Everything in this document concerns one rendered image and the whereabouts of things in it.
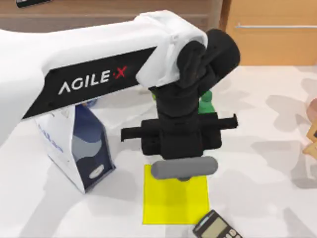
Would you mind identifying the pale grey rounded box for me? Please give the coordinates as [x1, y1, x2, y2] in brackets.
[151, 156, 219, 182]

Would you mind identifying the green bottle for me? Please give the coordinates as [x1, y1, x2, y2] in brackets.
[151, 90, 216, 116]

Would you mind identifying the flat yellow square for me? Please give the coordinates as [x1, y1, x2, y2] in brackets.
[142, 163, 211, 226]

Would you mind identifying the black calculator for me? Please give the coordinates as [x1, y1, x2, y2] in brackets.
[192, 209, 245, 238]

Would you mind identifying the white and blue carton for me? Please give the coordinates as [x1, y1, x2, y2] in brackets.
[34, 102, 117, 195]

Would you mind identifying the wooden door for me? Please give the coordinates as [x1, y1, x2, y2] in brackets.
[218, 0, 317, 66]

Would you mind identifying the tan wooden toy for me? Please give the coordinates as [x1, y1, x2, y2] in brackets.
[302, 121, 317, 160]

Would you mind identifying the pink rounded object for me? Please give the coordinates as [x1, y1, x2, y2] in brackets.
[306, 97, 317, 119]

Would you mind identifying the black flat device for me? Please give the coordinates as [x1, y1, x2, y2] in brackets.
[15, 0, 54, 9]

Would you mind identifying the long metal handle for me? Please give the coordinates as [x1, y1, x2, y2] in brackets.
[235, 22, 317, 29]

